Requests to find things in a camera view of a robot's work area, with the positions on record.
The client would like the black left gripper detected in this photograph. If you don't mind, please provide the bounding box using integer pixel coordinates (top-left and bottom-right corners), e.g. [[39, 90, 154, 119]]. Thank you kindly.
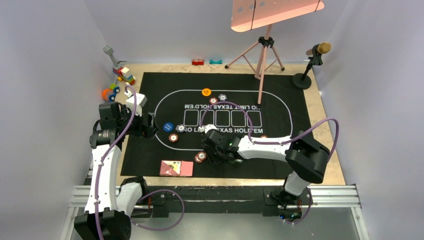
[[116, 104, 158, 139]]

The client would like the red poker chip stack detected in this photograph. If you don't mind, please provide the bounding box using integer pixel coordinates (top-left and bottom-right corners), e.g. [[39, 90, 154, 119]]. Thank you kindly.
[[194, 151, 207, 163]]

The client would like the blue small blind button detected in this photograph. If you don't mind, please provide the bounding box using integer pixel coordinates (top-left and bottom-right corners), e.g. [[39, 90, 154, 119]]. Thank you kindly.
[[162, 122, 174, 132]]

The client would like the orange big blind button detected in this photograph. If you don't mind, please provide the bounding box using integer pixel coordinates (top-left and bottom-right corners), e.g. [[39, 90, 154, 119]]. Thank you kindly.
[[201, 88, 212, 97]]

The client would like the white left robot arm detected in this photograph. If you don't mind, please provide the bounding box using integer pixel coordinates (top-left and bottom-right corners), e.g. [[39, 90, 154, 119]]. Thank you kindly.
[[74, 101, 158, 240]]

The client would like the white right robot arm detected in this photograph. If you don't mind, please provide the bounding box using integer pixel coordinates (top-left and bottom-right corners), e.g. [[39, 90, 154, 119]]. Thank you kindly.
[[201, 127, 332, 204]]

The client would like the black poker felt mat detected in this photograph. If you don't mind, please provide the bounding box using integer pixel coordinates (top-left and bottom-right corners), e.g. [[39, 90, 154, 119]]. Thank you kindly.
[[121, 72, 311, 177]]

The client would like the red playing card box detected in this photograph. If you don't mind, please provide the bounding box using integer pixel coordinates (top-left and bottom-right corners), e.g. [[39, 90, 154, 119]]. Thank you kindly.
[[159, 160, 194, 177]]

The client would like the orange toy wheel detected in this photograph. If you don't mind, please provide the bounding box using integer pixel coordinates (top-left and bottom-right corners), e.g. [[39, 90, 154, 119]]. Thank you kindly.
[[101, 83, 120, 102]]

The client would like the colourful toy block train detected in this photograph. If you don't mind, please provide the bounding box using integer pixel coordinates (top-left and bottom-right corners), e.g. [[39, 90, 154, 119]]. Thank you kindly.
[[102, 45, 137, 85]]

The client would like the red toy block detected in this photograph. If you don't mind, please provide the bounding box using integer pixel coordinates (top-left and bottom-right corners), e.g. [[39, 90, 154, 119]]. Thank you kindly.
[[191, 58, 204, 66]]

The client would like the teal toy block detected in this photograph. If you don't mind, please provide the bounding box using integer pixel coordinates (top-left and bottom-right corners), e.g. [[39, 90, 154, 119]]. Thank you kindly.
[[209, 58, 223, 65]]

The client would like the gold microphone on stand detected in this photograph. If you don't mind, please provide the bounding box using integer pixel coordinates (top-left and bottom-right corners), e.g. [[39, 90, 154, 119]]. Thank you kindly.
[[291, 42, 332, 90]]

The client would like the pink music stand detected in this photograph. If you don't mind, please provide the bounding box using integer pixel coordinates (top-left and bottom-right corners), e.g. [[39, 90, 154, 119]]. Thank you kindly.
[[224, 0, 325, 104]]

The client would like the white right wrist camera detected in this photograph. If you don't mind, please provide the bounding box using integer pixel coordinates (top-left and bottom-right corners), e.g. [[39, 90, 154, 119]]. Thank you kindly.
[[198, 124, 217, 135]]

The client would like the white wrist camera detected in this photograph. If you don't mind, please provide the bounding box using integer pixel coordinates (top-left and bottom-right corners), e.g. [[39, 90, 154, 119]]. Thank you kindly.
[[125, 93, 148, 116], [198, 124, 217, 135]]

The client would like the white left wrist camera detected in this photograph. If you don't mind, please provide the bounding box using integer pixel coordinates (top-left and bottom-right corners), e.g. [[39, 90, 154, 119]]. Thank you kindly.
[[125, 93, 148, 116]]

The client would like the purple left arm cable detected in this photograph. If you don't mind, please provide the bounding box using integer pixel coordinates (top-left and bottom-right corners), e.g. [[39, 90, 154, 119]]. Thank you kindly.
[[92, 84, 185, 240]]

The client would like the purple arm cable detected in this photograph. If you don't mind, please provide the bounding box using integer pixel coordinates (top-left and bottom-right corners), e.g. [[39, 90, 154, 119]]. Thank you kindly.
[[92, 84, 185, 240], [200, 101, 340, 226]]

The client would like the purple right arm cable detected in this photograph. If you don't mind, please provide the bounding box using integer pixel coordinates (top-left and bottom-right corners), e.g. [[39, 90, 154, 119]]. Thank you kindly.
[[200, 101, 340, 226]]

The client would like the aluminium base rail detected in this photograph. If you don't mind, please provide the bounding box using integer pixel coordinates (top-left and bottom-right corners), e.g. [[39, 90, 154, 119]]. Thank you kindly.
[[59, 165, 370, 240]]

